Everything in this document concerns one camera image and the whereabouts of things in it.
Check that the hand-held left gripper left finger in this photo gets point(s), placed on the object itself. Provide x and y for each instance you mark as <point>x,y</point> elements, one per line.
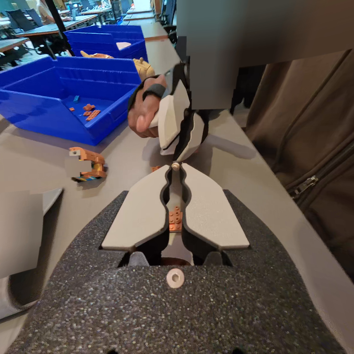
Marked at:
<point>135,218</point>

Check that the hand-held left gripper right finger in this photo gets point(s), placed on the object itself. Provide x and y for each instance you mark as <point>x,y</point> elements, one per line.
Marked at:
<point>215,218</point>

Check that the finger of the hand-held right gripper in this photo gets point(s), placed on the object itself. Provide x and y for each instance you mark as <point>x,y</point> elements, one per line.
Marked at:
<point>197,132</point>
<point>171,119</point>

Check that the orange plate assembly grey underside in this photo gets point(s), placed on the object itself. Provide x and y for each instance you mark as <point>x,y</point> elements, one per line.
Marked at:
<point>174,218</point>

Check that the small orange brick plate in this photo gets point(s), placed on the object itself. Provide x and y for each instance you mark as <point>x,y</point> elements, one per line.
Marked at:
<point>155,168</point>

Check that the tan toy figure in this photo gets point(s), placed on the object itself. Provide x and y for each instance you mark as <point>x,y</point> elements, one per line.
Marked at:
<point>143,68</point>
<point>96,55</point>

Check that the white paper piece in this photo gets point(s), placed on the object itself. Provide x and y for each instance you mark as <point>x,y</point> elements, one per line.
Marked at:
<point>123,45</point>

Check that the orange toy brick model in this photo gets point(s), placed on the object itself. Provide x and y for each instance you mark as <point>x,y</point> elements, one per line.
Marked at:
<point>95,160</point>

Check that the grey instruction booklet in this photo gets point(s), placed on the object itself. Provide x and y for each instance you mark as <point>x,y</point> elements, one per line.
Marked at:
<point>52,199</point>

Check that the blue plastic bin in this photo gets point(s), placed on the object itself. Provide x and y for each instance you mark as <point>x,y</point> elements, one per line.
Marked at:
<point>41,110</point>
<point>94,41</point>

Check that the black light stand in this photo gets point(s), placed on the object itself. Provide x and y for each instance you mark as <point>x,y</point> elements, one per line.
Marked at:
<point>58,27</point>

